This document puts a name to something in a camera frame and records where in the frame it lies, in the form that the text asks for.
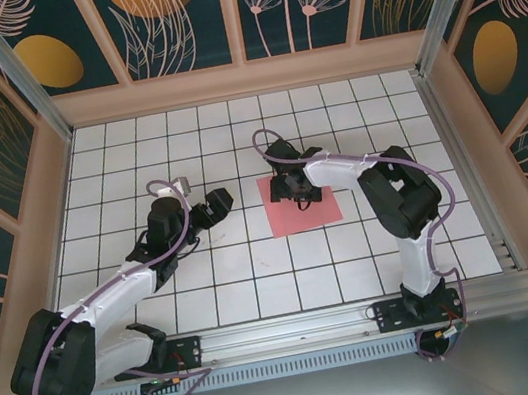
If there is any pink paper sheet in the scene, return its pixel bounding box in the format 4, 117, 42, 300
255, 163, 346, 242

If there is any thin black cable loop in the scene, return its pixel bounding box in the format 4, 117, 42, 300
293, 195, 317, 213
169, 235, 208, 267

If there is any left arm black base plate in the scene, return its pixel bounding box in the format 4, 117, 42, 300
160, 333, 206, 373

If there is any long aluminium mounting rail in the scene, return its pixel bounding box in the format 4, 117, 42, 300
13, 268, 528, 395

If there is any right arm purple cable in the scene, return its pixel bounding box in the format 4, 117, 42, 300
250, 98, 484, 387

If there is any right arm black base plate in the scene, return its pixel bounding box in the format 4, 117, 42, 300
371, 286, 467, 337

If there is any aluminium side rail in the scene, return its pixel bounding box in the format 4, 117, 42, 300
413, 60, 528, 285

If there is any perforated grey cable tray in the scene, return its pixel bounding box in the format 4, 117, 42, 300
50, 333, 422, 395

